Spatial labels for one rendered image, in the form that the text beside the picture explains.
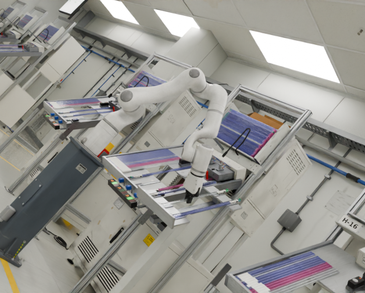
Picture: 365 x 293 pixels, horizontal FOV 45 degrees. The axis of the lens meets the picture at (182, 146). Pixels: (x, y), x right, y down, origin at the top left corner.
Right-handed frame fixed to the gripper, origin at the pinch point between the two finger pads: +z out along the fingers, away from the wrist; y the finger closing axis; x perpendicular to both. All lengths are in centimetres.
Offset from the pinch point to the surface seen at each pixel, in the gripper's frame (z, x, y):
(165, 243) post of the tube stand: 26.0, -8.6, 2.9
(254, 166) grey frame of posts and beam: -13, 68, -18
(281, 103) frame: -53, 101, -40
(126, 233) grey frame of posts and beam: 33.1, -17.6, -20.2
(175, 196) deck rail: 11.4, 11.9, -22.5
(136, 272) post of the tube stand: 42.9, -21.7, 2.7
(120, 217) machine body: 53, 12, -69
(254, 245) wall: 96, 182, -68
